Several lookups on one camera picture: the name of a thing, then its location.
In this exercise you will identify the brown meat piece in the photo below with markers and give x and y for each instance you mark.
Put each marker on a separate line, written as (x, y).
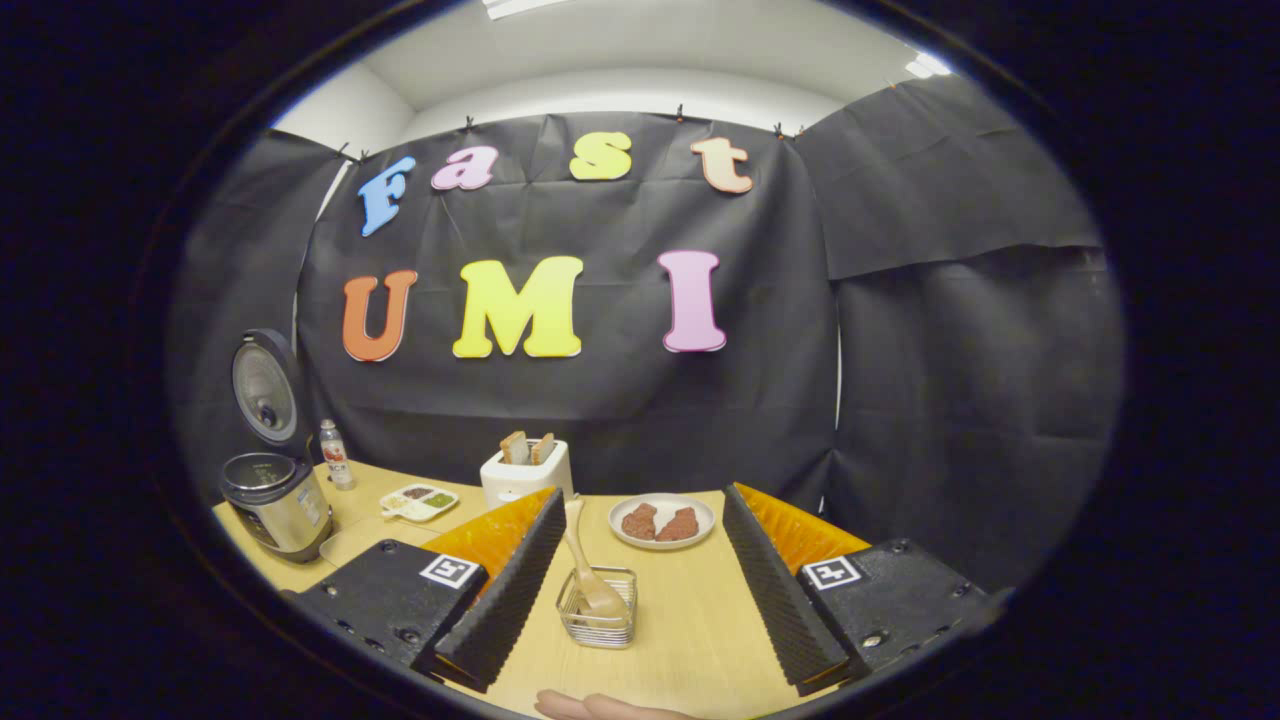
(678, 525)
(640, 522)

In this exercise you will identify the small plastic bottle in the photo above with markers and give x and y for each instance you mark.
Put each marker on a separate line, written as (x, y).
(338, 460)

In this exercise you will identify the black silver rice cooker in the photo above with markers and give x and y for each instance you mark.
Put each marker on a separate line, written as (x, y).
(285, 515)

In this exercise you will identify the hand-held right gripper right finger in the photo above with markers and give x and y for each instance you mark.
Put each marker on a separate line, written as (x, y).
(775, 600)

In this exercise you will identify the white round plate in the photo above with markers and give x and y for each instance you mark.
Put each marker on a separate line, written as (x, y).
(662, 500)

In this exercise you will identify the small ceiling light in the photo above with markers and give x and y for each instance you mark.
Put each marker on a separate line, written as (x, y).
(928, 66)

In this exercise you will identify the white divided seasoning tray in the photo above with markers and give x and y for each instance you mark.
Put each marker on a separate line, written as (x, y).
(420, 502)

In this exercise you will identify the black backdrop cloth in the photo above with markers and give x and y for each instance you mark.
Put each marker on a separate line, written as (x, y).
(900, 350)

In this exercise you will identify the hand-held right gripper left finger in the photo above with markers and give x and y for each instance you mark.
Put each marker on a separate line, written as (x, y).
(510, 600)

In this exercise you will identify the wooden spoon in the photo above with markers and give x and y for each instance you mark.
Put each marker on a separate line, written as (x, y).
(590, 580)

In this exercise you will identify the toasted bread slice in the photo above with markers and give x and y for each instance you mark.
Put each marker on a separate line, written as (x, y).
(514, 448)
(543, 449)

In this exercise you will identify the large ceiling light panel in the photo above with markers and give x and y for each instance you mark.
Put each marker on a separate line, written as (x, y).
(520, 6)

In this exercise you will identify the white toaster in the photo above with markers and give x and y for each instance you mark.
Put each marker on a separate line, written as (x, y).
(525, 485)

